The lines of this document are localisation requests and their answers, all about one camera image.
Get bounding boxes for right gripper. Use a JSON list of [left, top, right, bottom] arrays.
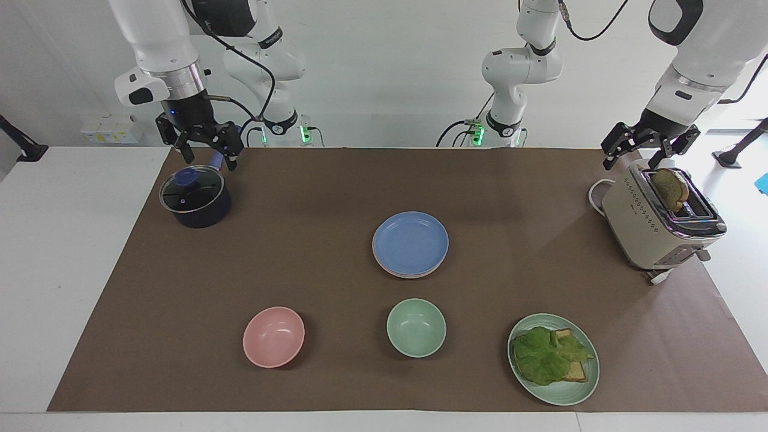
[[155, 93, 245, 172]]

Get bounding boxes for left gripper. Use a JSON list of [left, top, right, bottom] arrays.
[[601, 110, 701, 171]]

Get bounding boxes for brown bread slice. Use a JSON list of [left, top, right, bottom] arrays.
[[652, 168, 690, 212]]

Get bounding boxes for glass lid with blue knob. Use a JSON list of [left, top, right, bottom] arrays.
[[160, 166, 225, 214]]

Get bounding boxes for dark blue saucepan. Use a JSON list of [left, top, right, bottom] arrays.
[[160, 150, 233, 229]]

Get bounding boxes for beige toaster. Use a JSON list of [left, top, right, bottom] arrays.
[[601, 159, 728, 272]]

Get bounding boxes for black stand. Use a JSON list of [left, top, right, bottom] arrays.
[[712, 118, 768, 169], [0, 115, 49, 163]]

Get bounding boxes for white box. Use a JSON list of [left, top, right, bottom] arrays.
[[79, 115, 144, 145]]

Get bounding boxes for pink bowl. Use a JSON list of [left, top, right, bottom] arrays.
[[242, 307, 305, 368]]

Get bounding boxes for blue plate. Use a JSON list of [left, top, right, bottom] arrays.
[[373, 211, 449, 276]]

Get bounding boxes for green lettuce leaf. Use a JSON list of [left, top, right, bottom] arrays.
[[512, 327, 595, 386]]

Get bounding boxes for toasted bread slice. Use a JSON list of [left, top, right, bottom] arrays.
[[551, 328, 589, 383]]

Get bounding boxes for green plate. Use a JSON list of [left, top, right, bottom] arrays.
[[508, 313, 600, 406]]

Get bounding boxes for green bowl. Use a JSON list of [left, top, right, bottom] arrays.
[[386, 298, 447, 359]]

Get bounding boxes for white toaster cable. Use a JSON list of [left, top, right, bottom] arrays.
[[587, 178, 617, 215]]

